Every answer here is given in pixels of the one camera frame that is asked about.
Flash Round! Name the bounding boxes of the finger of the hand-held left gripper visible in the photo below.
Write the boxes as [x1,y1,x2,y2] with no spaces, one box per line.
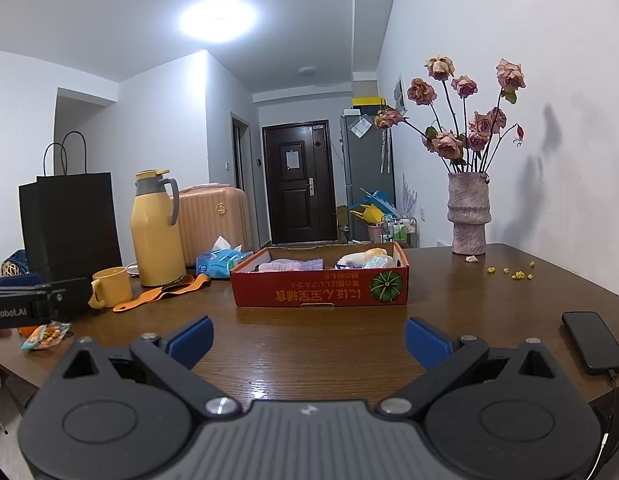
[0,273,43,288]
[37,277,93,322]

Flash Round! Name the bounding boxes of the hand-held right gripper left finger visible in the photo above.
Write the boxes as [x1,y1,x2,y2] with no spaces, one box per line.
[42,316,243,418]

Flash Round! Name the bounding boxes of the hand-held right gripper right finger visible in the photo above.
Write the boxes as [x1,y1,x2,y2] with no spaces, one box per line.
[374,316,580,418]

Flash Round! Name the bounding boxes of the cream yellow plush toy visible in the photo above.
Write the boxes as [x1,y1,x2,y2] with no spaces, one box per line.
[335,247,390,268]

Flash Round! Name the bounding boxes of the lilac fluffy towel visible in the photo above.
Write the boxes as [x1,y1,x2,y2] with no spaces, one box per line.
[254,258,324,273]

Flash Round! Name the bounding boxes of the red cardboard box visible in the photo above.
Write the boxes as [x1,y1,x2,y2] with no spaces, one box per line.
[230,241,410,307]

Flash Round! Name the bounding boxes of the dark blue cloth bag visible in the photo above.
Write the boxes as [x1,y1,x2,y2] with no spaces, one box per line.
[0,250,30,277]

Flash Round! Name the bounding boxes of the colourful snack packet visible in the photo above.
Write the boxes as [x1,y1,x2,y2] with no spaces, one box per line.
[20,322,71,352]

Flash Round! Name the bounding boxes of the yellow mug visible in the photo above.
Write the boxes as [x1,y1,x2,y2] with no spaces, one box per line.
[88,266,134,309]

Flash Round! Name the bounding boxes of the black paper bag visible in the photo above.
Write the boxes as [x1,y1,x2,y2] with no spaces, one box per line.
[18,131,123,283]

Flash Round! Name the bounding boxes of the blue tissue pack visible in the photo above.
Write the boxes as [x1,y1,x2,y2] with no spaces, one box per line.
[196,236,254,280]

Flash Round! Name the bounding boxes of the yellow thermos jug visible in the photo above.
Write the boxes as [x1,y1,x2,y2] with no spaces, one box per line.
[130,169,187,287]

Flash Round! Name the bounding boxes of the scattered yellow petal bits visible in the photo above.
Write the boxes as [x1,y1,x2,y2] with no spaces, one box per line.
[486,259,536,281]

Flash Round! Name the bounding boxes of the pink ribbed suitcase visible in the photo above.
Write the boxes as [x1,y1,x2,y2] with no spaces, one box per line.
[177,185,253,267]

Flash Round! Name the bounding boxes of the pink ribbed vase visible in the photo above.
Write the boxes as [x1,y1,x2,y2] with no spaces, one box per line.
[447,171,490,256]

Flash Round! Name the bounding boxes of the brown floor cardboard box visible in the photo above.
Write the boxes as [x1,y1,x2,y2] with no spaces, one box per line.
[335,205,351,243]

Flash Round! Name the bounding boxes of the black smartphone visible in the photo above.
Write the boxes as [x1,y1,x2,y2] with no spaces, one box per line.
[561,311,619,377]

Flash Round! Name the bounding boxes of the dark brown entrance door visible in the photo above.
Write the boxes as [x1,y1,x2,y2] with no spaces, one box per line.
[262,120,339,246]

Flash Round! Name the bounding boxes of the grey refrigerator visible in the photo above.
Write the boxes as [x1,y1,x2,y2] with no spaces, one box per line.
[339,111,396,243]

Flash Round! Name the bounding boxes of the dark interior door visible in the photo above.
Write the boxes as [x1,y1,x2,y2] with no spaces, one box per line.
[231,111,251,193]

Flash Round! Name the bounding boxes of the dried pink roses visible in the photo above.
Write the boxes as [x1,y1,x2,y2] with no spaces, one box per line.
[373,55,527,175]

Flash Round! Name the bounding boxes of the bright round ceiling lamp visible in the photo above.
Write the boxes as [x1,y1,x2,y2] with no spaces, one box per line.
[177,0,258,43]

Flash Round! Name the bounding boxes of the orange leather strap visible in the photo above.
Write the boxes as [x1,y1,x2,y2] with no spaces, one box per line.
[113,273,212,313]

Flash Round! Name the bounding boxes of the wire storage rack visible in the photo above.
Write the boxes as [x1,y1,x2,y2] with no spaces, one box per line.
[382,214,419,248]

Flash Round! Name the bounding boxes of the phone charging cable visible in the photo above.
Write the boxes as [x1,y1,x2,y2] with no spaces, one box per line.
[584,369,619,478]

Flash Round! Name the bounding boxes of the wall picture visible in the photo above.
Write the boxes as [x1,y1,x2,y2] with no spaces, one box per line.
[392,74,407,117]

